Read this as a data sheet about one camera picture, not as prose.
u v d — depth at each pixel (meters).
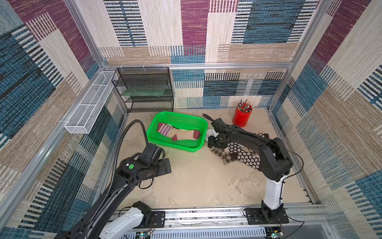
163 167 0.64
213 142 0.86
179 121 1.08
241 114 0.99
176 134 1.02
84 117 0.93
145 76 1.01
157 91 1.05
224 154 0.94
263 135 1.05
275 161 0.51
